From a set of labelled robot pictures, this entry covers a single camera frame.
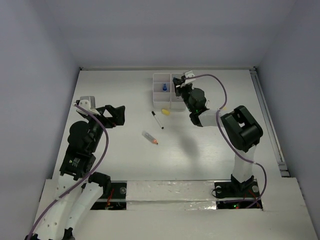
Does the orange tipped clear tube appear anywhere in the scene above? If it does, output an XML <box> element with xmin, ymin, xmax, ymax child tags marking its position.
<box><xmin>141</xmin><ymin>131</ymin><xmax>159</xmax><ymax>145</ymax></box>

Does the blue capped clear bottle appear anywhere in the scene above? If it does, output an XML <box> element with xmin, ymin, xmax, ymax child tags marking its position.
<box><xmin>162</xmin><ymin>83</ymin><xmax>168</xmax><ymax>92</ymax></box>

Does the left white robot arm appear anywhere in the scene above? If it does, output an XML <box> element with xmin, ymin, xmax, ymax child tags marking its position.
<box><xmin>25</xmin><ymin>101</ymin><xmax>126</xmax><ymax>240</ymax></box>

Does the black capped white marker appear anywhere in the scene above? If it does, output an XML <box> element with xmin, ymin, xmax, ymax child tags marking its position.
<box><xmin>151</xmin><ymin>111</ymin><xmax>164</xmax><ymax>130</ymax></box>

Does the white organizer right column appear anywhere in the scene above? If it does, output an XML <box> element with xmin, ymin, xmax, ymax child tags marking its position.
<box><xmin>170</xmin><ymin>73</ymin><xmax>187</xmax><ymax>111</ymax></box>

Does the yellow eraser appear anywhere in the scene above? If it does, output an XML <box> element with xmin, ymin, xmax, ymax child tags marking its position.
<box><xmin>161</xmin><ymin>108</ymin><xmax>171</xmax><ymax>116</ymax></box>

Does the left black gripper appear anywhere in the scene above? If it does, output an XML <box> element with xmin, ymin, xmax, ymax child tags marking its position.
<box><xmin>84</xmin><ymin>104</ymin><xmax>125</xmax><ymax>152</ymax></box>

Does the blue capped white marker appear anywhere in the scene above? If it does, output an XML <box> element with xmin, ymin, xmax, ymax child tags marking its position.
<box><xmin>171</xmin><ymin>77</ymin><xmax>176</xmax><ymax>87</ymax></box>

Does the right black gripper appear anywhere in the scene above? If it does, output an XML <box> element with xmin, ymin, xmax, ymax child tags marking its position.
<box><xmin>174</xmin><ymin>77</ymin><xmax>194</xmax><ymax>113</ymax></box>

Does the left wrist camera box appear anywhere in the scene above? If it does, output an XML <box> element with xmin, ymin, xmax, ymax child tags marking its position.
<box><xmin>74</xmin><ymin>96</ymin><xmax>98</xmax><ymax>114</ymax></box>

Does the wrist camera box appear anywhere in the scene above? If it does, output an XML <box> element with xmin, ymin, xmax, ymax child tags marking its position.
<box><xmin>180</xmin><ymin>70</ymin><xmax>196</xmax><ymax>87</ymax></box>
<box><xmin>74</xmin><ymin>96</ymin><xmax>98</xmax><ymax>114</ymax></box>

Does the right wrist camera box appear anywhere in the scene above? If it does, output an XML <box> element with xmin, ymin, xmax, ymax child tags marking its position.
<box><xmin>180</xmin><ymin>70</ymin><xmax>196</xmax><ymax>87</ymax></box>

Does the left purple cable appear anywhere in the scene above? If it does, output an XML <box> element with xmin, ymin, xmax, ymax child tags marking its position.
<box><xmin>26</xmin><ymin>104</ymin><xmax>110</xmax><ymax>240</ymax></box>

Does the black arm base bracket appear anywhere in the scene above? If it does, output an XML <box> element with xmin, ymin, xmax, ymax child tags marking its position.
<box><xmin>211</xmin><ymin>181</ymin><xmax>241</xmax><ymax>199</ymax></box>

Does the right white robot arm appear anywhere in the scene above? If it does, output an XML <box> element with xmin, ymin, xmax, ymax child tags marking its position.
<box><xmin>172</xmin><ymin>73</ymin><xmax>263</xmax><ymax>196</ymax></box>

